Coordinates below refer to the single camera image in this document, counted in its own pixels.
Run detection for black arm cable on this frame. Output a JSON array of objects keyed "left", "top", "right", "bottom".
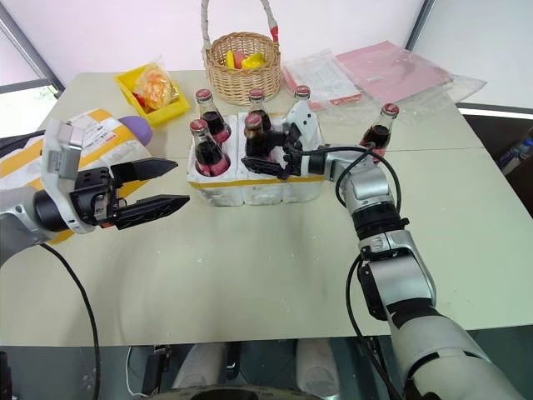
[
  {"left": 38, "top": 242, "right": 102, "bottom": 400},
  {"left": 297, "top": 144, "right": 411, "bottom": 400}
]

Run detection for glass cola bottle red cap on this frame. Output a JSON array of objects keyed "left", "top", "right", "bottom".
[
  {"left": 195, "top": 88, "right": 232, "bottom": 146},
  {"left": 189, "top": 117, "right": 232, "bottom": 177},
  {"left": 242, "top": 112, "right": 272, "bottom": 163},
  {"left": 358, "top": 102, "right": 401, "bottom": 164},
  {"left": 247, "top": 87, "right": 273, "bottom": 131},
  {"left": 292, "top": 84, "right": 313, "bottom": 110}
]

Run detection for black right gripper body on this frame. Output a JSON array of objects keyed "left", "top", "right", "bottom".
[{"left": 281, "top": 123, "right": 306, "bottom": 177}]

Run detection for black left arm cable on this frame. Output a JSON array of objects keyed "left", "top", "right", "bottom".
[{"left": 38, "top": 242, "right": 102, "bottom": 400}]

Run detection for yellow toy piece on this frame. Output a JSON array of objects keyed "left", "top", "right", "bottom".
[{"left": 224, "top": 49, "right": 268, "bottom": 71}]

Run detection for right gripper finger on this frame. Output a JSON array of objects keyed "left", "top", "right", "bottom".
[
  {"left": 241, "top": 157, "right": 291, "bottom": 182},
  {"left": 263, "top": 131, "right": 289, "bottom": 158}
]

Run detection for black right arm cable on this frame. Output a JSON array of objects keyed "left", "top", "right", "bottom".
[{"left": 297, "top": 144, "right": 411, "bottom": 400}]

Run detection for plastic water bottle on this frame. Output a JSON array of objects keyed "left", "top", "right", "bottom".
[{"left": 496, "top": 132, "right": 533, "bottom": 177}]

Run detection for white foam crate yellow tape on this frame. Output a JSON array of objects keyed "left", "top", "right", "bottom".
[{"left": 185, "top": 108, "right": 326, "bottom": 208}]

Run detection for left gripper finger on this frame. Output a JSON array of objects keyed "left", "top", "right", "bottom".
[
  {"left": 113, "top": 194, "right": 191, "bottom": 231},
  {"left": 110, "top": 157, "right": 180, "bottom": 187}
]

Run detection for yellow white mailer package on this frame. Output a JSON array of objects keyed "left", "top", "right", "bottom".
[{"left": 0, "top": 107, "right": 147, "bottom": 246}]

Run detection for pink plastic document bag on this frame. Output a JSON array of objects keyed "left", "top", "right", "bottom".
[{"left": 334, "top": 39, "right": 456, "bottom": 106}]

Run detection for grey window frame bar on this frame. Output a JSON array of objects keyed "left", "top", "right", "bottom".
[{"left": 0, "top": 7, "right": 67, "bottom": 96}]

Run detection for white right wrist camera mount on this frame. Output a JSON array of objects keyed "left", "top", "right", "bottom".
[{"left": 282, "top": 101, "right": 322, "bottom": 156}]

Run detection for bagged orange toy bread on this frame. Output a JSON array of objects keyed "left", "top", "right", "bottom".
[{"left": 132, "top": 55, "right": 181, "bottom": 112}]

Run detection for purple round toy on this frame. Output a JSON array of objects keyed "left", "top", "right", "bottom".
[{"left": 117, "top": 115, "right": 154, "bottom": 148}]

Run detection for white rounded robot leg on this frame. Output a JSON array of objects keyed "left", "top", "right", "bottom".
[
  {"left": 172, "top": 341, "right": 227, "bottom": 392},
  {"left": 295, "top": 337, "right": 339, "bottom": 398}
]

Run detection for grey wall frame bar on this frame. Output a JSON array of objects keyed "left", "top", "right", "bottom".
[{"left": 402, "top": 0, "right": 436, "bottom": 52}]

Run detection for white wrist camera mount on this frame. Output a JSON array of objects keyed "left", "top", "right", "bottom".
[
  {"left": 282, "top": 101, "right": 322, "bottom": 156},
  {"left": 40, "top": 117, "right": 97, "bottom": 235}
]

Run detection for clear empty plastic bag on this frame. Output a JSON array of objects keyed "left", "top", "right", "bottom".
[{"left": 447, "top": 72, "right": 489, "bottom": 103}]

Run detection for dark rounded robot body rim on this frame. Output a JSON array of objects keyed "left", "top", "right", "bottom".
[{"left": 157, "top": 385, "right": 320, "bottom": 400}]

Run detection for thin white cable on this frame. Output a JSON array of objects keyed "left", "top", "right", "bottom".
[{"left": 123, "top": 344, "right": 149, "bottom": 399}]

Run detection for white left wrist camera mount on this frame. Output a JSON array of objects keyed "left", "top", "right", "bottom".
[{"left": 40, "top": 117, "right": 97, "bottom": 235}]

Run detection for clear bag with paper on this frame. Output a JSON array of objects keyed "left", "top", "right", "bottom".
[{"left": 281, "top": 49, "right": 364, "bottom": 114}]

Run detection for red toy piece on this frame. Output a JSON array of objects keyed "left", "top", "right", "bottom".
[{"left": 132, "top": 92, "right": 152, "bottom": 114}]

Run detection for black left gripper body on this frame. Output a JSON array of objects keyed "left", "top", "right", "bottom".
[{"left": 67, "top": 165, "right": 127, "bottom": 229}]

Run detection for wicker basket with handle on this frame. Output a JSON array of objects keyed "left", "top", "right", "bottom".
[{"left": 200, "top": 0, "right": 284, "bottom": 106}]

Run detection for yellow plastic bin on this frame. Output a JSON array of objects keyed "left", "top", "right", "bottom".
[{"left": 113, "top": 62, "right": 192, "bottom": 128}]

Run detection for black post under table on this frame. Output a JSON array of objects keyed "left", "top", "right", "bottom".
[{"left": 223, "top": 340, "right": 243, "bottom": 381}]

